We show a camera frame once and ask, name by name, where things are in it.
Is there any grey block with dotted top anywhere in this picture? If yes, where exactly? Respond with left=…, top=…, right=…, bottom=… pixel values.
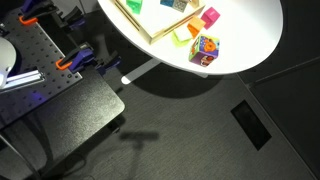
left=172, top=0, right=190, bottom=13

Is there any light wooden tray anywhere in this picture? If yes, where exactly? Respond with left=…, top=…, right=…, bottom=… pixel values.
left=111, top=0, right=207, bottom=46

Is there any lime yellow block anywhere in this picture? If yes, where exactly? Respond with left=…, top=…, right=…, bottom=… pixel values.
left=171, top=25, right=193, bottom=48

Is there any orange block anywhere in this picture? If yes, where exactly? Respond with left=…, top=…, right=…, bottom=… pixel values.
left=186, top=16, right=207, bottom=39

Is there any blue block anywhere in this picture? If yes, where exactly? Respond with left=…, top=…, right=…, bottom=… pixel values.
left=159, top=0, right=175, bottom=8

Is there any green block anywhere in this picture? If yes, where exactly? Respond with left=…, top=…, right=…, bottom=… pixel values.
left=125, top=0, right=144, bottom=15

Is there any pink block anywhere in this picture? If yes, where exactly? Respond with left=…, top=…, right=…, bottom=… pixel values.
left=200, top=6, right=221, bottom=30

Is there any multicoloured picture cube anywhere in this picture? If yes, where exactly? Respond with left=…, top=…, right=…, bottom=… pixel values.
left=188, top=33, right=221, bottom=68

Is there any dark grey platform plate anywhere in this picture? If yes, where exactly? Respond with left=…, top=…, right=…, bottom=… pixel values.
left=0, top=68, right=126, bottom=178

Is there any purple clamp with orange tip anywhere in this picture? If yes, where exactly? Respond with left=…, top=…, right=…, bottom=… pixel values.
left=18, top=0, right=88, bottom=33
left=54, top=42, right=123, bottom=76

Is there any black floor hatch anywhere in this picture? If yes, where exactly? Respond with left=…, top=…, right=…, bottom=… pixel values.
left=230, top=99, right=273, bottom=152

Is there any black perforated breadboard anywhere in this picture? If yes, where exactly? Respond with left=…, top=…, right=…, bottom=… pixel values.
left=0, top=8, right=84, bottom=129

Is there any silver aluminium rail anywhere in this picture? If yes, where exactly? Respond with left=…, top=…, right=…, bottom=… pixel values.
left=0, top=68, right=46, bottom=90

